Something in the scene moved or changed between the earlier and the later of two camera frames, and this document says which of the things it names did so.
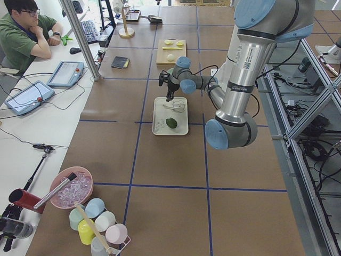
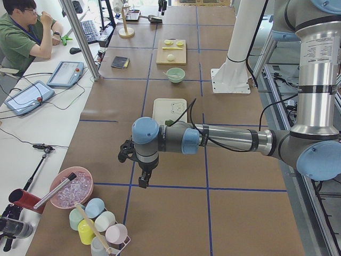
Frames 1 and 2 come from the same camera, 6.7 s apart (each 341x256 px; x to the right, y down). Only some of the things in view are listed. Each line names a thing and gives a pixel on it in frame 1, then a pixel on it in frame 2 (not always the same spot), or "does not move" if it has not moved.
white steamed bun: [170, 57] does not move
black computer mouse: [74, 50] does not move
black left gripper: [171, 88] → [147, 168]
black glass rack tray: [132, 15] does not move
